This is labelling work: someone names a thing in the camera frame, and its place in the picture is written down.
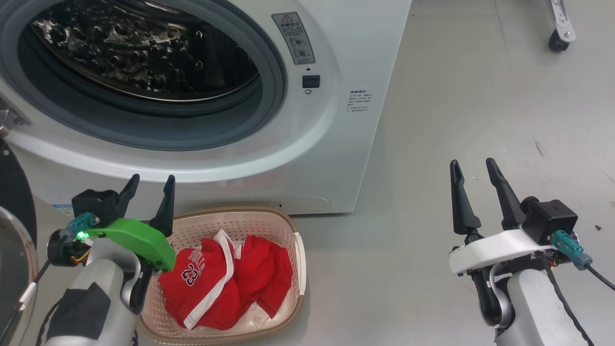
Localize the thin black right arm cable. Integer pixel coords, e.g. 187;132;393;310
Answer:
543;262;594;346

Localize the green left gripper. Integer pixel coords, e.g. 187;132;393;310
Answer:
47;174;177;272

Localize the black round glass washer door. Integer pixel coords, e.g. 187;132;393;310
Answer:
0;96;39;346

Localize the grey warning sticker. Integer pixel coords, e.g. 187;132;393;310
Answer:
271;12;316;65

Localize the metal frame leg with caster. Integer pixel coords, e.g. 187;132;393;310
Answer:
545;0;577;52

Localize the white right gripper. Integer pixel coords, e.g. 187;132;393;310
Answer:
448;158;553;275

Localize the cream perforated laundry basket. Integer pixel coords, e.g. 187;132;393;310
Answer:
137;207;307;345

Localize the red white basketball jersey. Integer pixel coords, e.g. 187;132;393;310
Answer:
159;229;294;331

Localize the white front-load washing machine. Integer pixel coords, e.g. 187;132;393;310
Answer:
0;0;413;215

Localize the right black cable teal connector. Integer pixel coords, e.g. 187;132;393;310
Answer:
550;230;615;291

